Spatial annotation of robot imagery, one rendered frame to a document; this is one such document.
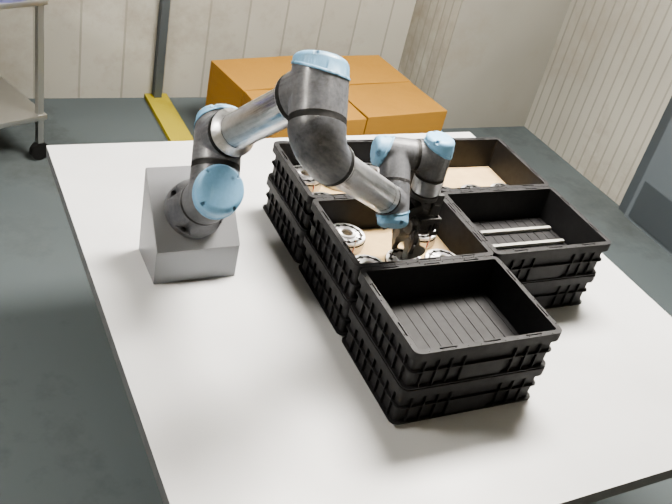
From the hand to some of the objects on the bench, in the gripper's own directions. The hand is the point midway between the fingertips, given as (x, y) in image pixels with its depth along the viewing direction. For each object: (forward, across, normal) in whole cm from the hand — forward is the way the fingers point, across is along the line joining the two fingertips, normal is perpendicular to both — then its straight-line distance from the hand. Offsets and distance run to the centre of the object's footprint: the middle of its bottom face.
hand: (397, 256), depth 213 cm
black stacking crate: (+15, +32, 0) cm, 36 cm away
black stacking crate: (+15, +2, -40) cm, 43 cm away
